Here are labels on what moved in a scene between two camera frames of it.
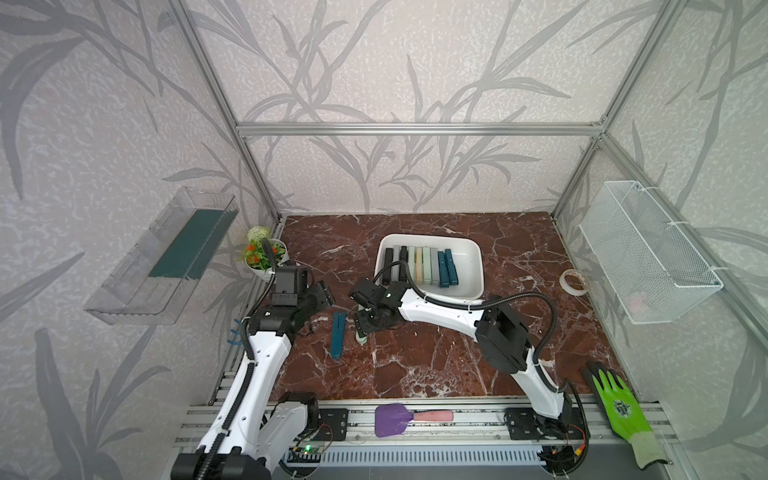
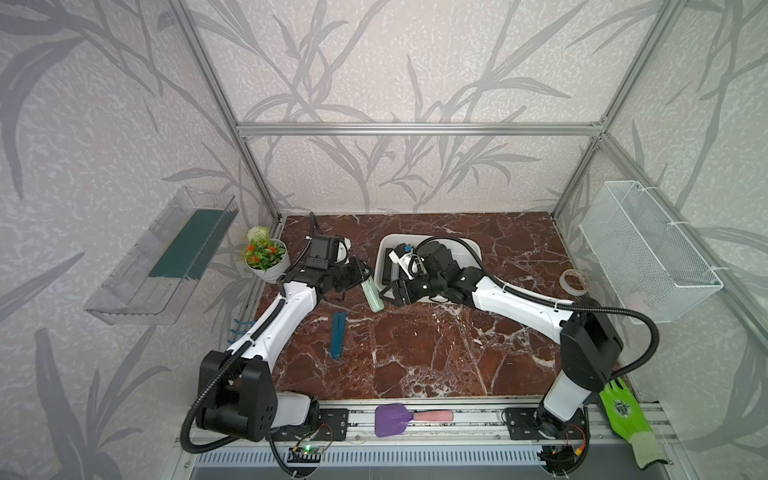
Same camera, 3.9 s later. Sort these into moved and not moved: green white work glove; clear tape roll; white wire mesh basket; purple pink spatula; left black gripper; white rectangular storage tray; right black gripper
Moved: left black gripper; right black gripper
Not moved: green white work glove; purple pink spatula; white rectangular storage tray; clear tape roll; white wire mesh basket
